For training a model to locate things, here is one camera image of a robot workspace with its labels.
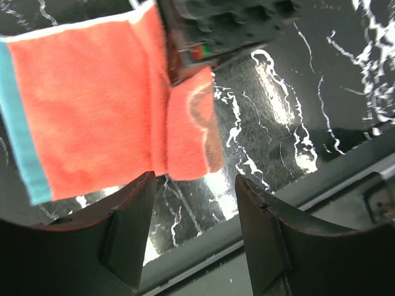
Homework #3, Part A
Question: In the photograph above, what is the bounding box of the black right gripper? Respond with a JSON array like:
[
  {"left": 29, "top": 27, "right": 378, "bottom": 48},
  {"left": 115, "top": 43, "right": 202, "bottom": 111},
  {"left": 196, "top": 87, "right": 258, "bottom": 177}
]
[{"left": 156, "top": 0, "right": 301, "bottom": 86}]

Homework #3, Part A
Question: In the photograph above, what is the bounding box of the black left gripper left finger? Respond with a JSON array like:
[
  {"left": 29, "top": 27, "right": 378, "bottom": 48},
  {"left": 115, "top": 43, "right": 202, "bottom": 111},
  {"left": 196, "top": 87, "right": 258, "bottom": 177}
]
[{"left": 1, "top": 172, "right": 156, "bottom": 295}]

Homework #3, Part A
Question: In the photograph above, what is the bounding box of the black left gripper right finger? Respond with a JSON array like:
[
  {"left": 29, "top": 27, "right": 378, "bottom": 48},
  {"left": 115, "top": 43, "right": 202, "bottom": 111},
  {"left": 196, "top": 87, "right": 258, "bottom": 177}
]
[{"left": 235, "top": 175, "right": 394, "bottom": 295}]

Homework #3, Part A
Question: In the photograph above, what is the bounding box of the brown towel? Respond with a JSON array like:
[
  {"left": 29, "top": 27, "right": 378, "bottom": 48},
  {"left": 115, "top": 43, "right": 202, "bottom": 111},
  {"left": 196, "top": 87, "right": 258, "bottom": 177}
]
[{"left": 1, "top": 1, "right": 223, "bottom": 205}]

